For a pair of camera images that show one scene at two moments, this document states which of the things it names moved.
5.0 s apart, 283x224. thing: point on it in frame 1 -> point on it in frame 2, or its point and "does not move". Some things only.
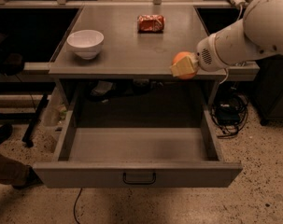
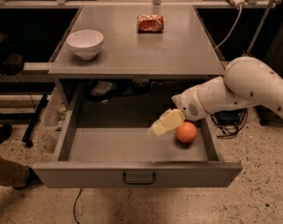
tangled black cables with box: x=229 y=112 does not move
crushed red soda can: x=150 y=23 does not move
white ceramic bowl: x=86 y=43 does not move
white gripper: x=205 y=57 -> x=188 y=105
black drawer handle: x=138 y=182 does not move
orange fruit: x=179 y=56 -> x=186 y=132
